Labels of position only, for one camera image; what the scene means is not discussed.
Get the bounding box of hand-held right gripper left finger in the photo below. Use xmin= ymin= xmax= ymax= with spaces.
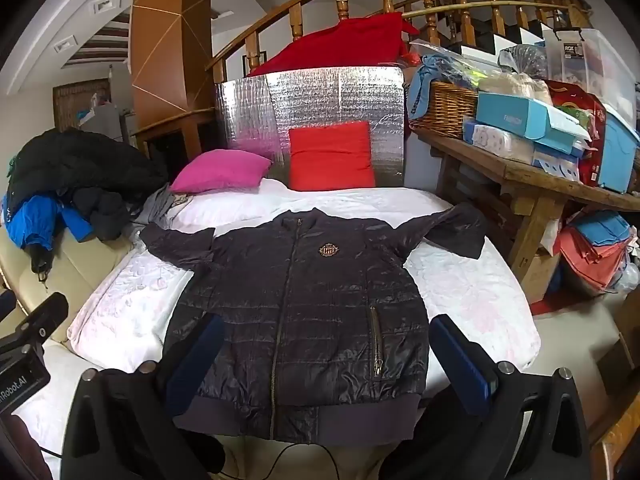
xmin=60 ymin=312 xmax=226 ymax=480

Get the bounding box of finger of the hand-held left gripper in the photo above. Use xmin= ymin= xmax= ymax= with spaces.
xmin=14 ymin=292 xmax=69 ymax=347

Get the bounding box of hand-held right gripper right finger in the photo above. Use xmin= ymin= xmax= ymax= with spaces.
xmin=400 ymin=314 xmax=593 ymax=480

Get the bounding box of black quilted jacket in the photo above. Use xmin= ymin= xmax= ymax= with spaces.
xmin=139 ymin=202 xmax=488 ymax=445

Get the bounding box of person's left forearm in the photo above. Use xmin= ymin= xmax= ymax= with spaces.
xmin=0 ymin=412 xmax=53 ymax=480

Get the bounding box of pile of dark clothes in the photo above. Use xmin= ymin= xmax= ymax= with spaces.
xmin=7 ymin=127 xmax=168 ymax=241

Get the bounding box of cream sofa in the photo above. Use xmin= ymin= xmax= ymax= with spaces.
xmin=0 ymin=232 xmax=136 ymax=356

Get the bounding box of white blanket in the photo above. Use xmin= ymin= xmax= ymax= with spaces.
xmin=67 ymin=177 xmax=543 ymax=396

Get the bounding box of blue jacket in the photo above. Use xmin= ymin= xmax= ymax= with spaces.
xmin=2 ymin=192 xmax=96 ymax=253

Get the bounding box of grey garment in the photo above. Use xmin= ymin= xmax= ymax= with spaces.
xmin=122 ymin=185 xmax=193 ymax=241

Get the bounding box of stack of folded cloths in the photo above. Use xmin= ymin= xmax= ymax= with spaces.
xmin=557 ymin=210 xmax=640 ymax=293

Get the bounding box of pink pillow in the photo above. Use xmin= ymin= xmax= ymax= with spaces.
xmin=169 ymin=150 xmax=273 ymax=195

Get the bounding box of wooden shelf unit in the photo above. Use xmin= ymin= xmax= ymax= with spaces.
xmin=412 ymin=125 xmax=640 ymax=303

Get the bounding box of blue patterned pack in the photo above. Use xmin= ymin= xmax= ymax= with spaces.
xmin=532 ymin=147 xmax=583 ymax=181

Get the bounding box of white tissue pack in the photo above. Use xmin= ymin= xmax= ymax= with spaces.
xmin=462 ymin=117 xmax=538 ymax=163

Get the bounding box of red pillow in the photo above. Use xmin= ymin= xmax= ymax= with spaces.
xmin=287 ymin=122 xmax=377 ymax=192

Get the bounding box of teal cardboard box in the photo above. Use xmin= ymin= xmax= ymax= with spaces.
xmin=475 ymin=91 xmax=593 ymax=153

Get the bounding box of wicker basket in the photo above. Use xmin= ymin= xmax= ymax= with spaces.
xmin=407 ymin=80 xmax=481 ymax=140

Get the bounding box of blue storage bin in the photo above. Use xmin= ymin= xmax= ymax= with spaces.
xmin=597 ymin=105 xmax=640 ymax=193

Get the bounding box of wooden column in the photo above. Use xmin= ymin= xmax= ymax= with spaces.
xmin=129 ymin=0 xmax=216 ymax=161

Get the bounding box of light blue cloth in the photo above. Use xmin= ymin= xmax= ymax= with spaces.
xmin=412 ymin=52 xmax=476 ymax=116

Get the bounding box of red bag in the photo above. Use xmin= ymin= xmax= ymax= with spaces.
xmin=545 ymin=80 xmax=608 ymax=183

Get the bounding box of silver insulation panel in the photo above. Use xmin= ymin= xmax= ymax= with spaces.
xmin=215 ymin=62 xmax=406 ymax=191

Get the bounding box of clear plastic bag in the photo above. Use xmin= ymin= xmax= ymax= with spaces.
xmin=497 ymin=44 xmax=551 ymax=86

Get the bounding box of clear plastic storage box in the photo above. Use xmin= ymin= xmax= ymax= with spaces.
xmin=542 ymin=27 xmax=638 ymax=111

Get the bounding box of large red cloth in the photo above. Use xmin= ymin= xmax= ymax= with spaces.
xmin=247 ymin=11 xmax=421 ymax=78

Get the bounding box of wooden stair railing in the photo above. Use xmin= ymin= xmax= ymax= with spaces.
xmin=205 ymin=0 xmax=596 ymax=86

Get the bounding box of black cable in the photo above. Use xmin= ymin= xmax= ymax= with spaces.
xmin=220 ymin=440 xmax=341 ymax=480

